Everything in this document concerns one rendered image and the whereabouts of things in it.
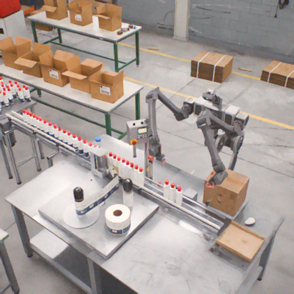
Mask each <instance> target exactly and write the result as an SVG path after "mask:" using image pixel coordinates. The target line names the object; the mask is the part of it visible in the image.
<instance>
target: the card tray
mask: <svg viewBox="0 0 294 294"><path fill-rule="evenodd" d="M264 241H265V237H263V235H261V234H258V233H256V232H254V231H252V230H249V229H247V227H245V226H242V225H240V224H238V223H236V222H233V221H232V220H231V224H230V225H229V226H228V228H226V230H225V231H224V232H223V234H222V235H221V236H220V237H219V239H218V240H215V243H217V244H218V245H221V246H223V248H225V249H227V250H229V251H231V252H233V253H235V254H236V255H238V256H240V257H241V258H244V259H246V260H247V261H249V262H251V261H252V259H253V258H254V256H255V255H256V253H257V251H258V250H259V249H260V248H261V246H262V245H263V243H264Z"/></svg>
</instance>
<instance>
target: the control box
mask: <svg viewBox="0 0 294 294"><path fill-rule="evenodd" d="M144 120H145V119H141V120H137V121H130V122H127V140H128V142H129V144H130V145H132V142H133V141H136V142H137V144H141V143H145V142H148V137H146V138H140V139H138V135H139V134H146V133H147V134H148V124H147V123H144ZM141 121H142V122H143V123H144V124H143V125H142V124H141ZM133 123H135V126H133ZM145 126H147V132H146V133H139V134H138V128H142V127H145Z"/></svg>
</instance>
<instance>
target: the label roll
mask: <svg viewBox="0 0 294 294"><path fill-rule="evenodd" d="M105 218H106V229H107V231H109V233H111V234H114V235H122V234H125V233H127V232H128V231H129V230H130V227H131V220H130V210H129V208H128V207H127V206H124V205H122V204H115V205H113V206H110V207H109V208H107V210H106V211H105Z"/></svg>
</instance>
